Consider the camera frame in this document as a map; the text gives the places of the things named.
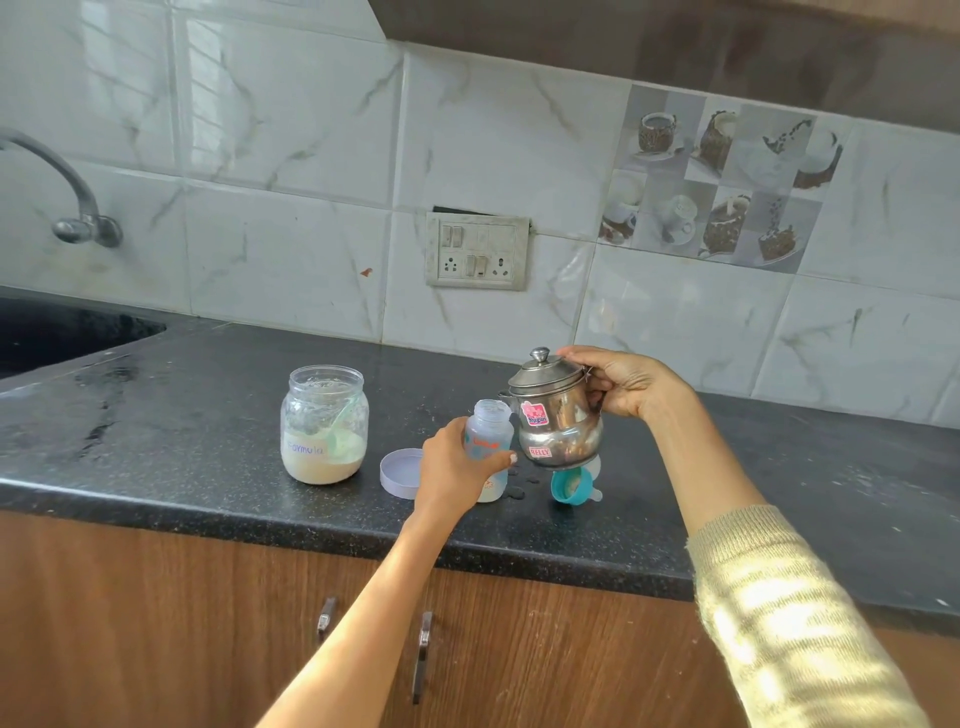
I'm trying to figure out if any person's left hand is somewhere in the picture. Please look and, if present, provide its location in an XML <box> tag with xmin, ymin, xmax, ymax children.
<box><xmin>412</xmin><ymin>416</ymin><xmax>519</xmax><ymax>531</ymax></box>

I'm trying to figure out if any person's right hand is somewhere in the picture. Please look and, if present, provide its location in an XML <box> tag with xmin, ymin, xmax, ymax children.
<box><xmin>556</xmin><ymin>345</ymin><xmax>696</xmax><ymax>423</ymax></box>

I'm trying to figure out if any clear baby feeding bottle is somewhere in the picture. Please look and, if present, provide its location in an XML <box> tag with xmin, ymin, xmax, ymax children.
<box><xmin>464</xmin><ymin>399</ymin><xmax>518</xmax><ymax>504</ymax></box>

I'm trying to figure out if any steel kettle with lid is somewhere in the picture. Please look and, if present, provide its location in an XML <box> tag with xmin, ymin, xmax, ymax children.
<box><xmin>498</xmin><ymin>346</ymin><xmax>607</xmax><ymax>471</ymax></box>

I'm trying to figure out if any person's left forearm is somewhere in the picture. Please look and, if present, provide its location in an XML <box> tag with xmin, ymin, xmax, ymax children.
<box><xmin>255</xmin><ymin>507</ymin><xmax>460</xmax><ymax>728</ymax></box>

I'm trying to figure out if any person's right forearm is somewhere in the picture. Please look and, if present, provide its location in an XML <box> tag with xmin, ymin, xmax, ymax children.
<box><xmin>651</xmin><ymin>391</ymin><xmax>768</xmax><ymax>538</ymax></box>

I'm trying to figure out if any pale lavender jar lid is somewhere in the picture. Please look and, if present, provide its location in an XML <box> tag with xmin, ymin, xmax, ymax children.
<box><xmin>378</xmin><ymin>447</ymin><xmax>426</xmax><ymax>501</ymax></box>

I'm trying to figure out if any green plastic scoop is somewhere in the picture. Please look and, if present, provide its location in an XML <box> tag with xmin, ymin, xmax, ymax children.
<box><xmin>324</xmin><ymin>393</ymin><xmax>362</xmax><ymax>464</ymax></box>

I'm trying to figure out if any glass jar of milk powder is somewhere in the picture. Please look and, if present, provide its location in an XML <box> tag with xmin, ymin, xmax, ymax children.
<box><xmin>279</xmin><ymin>364</ymin><xmax>371</xmax><ymax>486</ymax></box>

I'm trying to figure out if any wooden cabinet door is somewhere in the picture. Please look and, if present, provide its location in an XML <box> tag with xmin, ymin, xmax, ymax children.
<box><xmin>417</xmin><ymin>568</ymin><xmax>960</xmax><ymax>728</ymax></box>
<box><xmin>0</xmin><ymin>510</ymin><xmax>425</xmax><ymax>728</ymax></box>

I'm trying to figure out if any decorative cup print tile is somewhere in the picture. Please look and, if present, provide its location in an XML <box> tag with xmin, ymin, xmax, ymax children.
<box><xmin>597</xmin><ymin>83</ymin><xmax>857</xmax><ymax>276</ymax></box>

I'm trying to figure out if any dark wooden overhead cabinet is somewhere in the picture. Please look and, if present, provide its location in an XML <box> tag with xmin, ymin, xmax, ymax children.
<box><xmin>366</xmin><ymin>0</ymin><xmax>960</xmax><ymax>138</ymax></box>

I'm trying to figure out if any cream knitted sweater sleeve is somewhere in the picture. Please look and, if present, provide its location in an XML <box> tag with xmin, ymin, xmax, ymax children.
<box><xmin>685</xmin><ymin>504</ymin><xmax>933</xmax><ymax>728</ymax></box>

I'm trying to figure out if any black kitchen sink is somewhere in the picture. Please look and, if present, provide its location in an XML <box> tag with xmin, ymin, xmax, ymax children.
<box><xmin>0</xmin><ymin>295</ymin><xmax>168</xmax><ymax>381</ymax></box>

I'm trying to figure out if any teal bottle collar ring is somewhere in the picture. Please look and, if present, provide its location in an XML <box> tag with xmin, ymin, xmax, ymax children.
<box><xmin>550</xmin><ymin>466</ymin><xmax>604</xmax><ymax>507</ymax></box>

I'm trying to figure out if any cream switch socket panel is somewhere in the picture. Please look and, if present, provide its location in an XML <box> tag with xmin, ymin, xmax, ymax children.
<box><xmin>424</xmin><ymin>211</ymin><xmax>531</xmax><ymax>293</ymax></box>

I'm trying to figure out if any long metal cabinet handle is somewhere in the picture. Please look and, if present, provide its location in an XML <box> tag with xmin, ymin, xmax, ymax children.
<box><xmin>410</xmin><ymin>610</ymin><xmax>435</xmax><ymax>707</ymax></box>

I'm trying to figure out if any steel wall faucet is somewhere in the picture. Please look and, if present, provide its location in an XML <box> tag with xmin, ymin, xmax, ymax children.
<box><xmin>0</xmin><ymin>126</ymin><xmax>124</xmax><ymax>249</ymax></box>

